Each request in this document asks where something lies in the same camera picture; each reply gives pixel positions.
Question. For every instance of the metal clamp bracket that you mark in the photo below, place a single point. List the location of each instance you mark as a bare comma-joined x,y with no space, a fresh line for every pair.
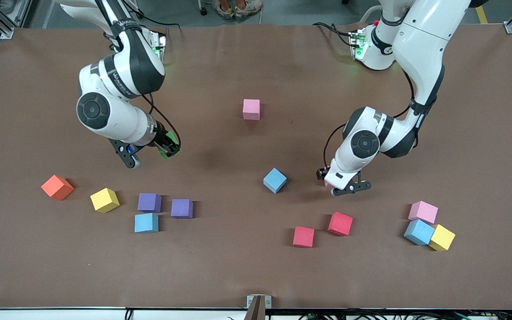
258,309

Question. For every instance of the red foam block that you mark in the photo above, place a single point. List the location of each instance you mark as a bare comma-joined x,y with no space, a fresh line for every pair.
340,223
303,236

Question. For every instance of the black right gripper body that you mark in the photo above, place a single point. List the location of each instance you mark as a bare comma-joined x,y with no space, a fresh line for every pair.
163,138

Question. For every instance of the blue foam block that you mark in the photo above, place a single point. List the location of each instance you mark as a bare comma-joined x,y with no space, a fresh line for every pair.
274,180
418,232
146,222

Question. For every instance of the purple foam block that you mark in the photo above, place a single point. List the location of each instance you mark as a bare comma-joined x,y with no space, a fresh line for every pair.
149,202
182,208

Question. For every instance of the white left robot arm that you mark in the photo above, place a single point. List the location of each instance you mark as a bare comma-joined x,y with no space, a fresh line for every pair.
420,44

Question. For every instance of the pink foam block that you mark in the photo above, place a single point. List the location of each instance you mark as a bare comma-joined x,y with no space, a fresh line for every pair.
251,109
327,182
423,211

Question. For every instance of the orange foam block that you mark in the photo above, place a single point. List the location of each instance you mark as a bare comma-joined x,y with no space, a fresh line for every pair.
57,186

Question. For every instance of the green foam block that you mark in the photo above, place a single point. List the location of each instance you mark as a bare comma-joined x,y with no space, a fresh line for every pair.
165,155

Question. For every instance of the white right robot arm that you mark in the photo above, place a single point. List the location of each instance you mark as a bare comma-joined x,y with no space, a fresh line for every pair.
114,80

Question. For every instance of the brown paper table cover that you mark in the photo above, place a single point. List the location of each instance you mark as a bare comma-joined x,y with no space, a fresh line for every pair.
238,266

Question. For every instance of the yellow foam block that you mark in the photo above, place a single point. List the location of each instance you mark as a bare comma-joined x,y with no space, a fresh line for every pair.
104,200
442,238

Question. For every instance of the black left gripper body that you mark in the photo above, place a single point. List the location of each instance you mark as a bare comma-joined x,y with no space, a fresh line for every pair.
322,174

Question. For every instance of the grey sneaker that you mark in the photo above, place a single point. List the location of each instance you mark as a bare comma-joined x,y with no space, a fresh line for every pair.
247,11
225,12

